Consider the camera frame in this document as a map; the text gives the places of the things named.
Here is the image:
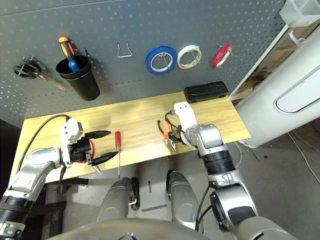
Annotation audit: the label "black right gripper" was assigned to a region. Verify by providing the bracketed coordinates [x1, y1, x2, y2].
[167, 127, 188, 146]

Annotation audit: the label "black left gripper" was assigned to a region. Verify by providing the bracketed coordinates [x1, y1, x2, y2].
[68, 129, 119, 167]

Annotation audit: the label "orange black pliers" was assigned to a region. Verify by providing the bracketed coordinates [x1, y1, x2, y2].
[157, 119, 177, 152]

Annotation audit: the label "red handled screwdriver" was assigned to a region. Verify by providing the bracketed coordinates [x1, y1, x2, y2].
[114, 130, 122, 179]

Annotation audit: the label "red handled scissors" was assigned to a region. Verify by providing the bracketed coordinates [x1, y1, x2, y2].
[74, 139, 103, 176]

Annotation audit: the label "red tape roll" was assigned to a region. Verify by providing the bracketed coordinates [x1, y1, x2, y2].
[212, 43, 235, 68]

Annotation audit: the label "dark grey pegboard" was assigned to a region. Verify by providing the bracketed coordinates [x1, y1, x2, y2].
[0, 0, 287, 128]

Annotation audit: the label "silver robot left leg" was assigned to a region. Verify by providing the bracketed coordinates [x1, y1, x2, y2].
[96, 176, 140, 223]

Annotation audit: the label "silver robot leg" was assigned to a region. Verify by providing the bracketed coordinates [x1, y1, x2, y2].
[166, 170, 203, 230]
[96, 176, 140, 223]

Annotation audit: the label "black tool case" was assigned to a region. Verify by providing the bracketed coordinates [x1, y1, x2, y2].
[183, 81, 230, 104]

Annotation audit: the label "black plastic cup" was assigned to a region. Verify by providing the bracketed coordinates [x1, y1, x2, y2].
[55, 55, 101, 102]

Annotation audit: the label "silver robot right leg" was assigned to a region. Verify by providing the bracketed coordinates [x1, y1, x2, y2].
[166, 170, 203, 230]

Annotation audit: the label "grey floor tape strip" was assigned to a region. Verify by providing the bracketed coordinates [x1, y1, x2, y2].
[141, 204, 168, 213]

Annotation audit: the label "blue tape roll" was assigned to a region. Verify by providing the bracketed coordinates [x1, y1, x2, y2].
[145, 45, 178, 76]

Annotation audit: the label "white tape roll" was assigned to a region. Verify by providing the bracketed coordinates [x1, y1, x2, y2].
[176, 44, 202, 70]

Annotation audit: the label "grey robot torso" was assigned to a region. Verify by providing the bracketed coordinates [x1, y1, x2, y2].
[47, 217, 201, 240]

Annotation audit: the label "orange black screwdriver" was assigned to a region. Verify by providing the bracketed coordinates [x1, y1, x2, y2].
[58, 36, 76, 63]

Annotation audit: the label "clear plastic bin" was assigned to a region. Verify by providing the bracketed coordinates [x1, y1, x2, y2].
[279, 0, 320, 28]

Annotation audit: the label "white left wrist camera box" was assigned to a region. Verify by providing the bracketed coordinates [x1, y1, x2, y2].
[59, 117, 84, 167]

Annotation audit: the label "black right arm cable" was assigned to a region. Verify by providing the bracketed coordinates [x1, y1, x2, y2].
[164, 109, 216, 232]

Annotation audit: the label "white cables under table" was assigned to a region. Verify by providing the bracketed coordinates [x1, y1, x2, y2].
[233, 141, 261, 162]

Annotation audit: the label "blue handled tool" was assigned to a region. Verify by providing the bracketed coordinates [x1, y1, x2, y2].
[68, 60, 81, 73]

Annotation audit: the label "wire pliers holder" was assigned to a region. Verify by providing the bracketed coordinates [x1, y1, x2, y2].
[116, 41, 133, 59]

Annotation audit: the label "black handled scissors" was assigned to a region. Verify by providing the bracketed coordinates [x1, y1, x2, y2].
[12, 56, 65, 91]

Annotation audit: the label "white frame post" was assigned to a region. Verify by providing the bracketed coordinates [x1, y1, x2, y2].
[228, 23, 290, 97]

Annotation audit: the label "white floor cable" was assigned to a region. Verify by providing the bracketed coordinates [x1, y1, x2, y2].
[287, 132, 320, 178]

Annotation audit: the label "white plastic bracket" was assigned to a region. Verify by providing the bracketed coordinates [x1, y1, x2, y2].
[288, 31, 306, 46]

